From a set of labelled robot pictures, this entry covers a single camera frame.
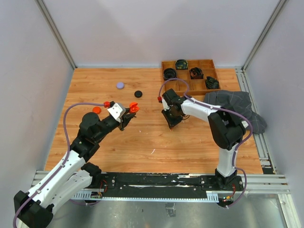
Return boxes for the purple cable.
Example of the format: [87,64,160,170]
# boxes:
[12,101,111,228]
[157,78,254,209]

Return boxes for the coiled green black strap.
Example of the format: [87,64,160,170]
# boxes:
[175,59,189,71]

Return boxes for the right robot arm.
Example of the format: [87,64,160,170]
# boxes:
[157,89,246,190]

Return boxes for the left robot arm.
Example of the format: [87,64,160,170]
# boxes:
[13,102,139,228]

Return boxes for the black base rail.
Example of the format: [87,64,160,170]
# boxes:
[89,172,244,200]

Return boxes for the orange earbud case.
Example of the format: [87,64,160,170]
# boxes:
[92,106,102,114]
[129,102,140,113]

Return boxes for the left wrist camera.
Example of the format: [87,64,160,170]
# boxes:
[107,103,126,123]

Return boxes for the wooden compartment tray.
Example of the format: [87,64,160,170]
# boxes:
[161,59,221,96]

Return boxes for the coiled dark strap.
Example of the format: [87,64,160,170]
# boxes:
[204,76,220,90]

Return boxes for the black earbud case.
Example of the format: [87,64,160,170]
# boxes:
[134,90,143,98]

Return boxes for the grey checked cloth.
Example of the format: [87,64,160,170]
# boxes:
[203,90,267,134]

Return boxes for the coiled red black strap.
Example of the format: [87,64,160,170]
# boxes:
[189,67,204,79]

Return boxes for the lilac earbud case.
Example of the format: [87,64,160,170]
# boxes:
[116,82,125,89]

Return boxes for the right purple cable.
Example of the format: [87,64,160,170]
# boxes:
[157,78,254,209]

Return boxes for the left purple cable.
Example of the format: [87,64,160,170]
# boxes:
[12,101,111,228]

